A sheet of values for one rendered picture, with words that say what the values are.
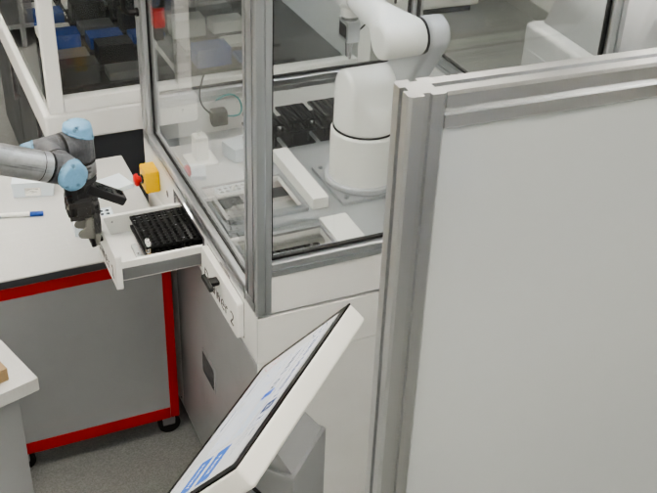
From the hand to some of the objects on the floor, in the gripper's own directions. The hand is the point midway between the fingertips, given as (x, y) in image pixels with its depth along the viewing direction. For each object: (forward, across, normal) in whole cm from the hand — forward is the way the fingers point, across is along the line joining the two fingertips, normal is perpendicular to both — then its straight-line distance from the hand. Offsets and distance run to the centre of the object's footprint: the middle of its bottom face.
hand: (97, 238), depth 288 cm
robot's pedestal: (+90, +26, -42) cm, 103 cm away
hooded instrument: (+91, -173, +60) cm, 204 cm away
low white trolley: (+90, -41, -6) cm, 100 cm away
